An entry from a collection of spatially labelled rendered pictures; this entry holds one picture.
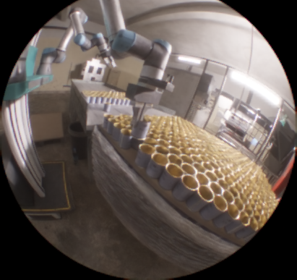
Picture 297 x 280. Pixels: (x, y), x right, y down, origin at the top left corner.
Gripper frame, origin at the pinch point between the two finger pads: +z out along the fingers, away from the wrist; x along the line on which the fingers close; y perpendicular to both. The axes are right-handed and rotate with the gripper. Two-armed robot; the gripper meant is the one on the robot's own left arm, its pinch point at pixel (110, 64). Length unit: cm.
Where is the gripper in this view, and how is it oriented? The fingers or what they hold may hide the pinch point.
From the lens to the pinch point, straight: 96.6
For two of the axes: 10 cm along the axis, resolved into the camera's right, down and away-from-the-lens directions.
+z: 2.3, 5.4, 8.1
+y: -6.9, 6.7, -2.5
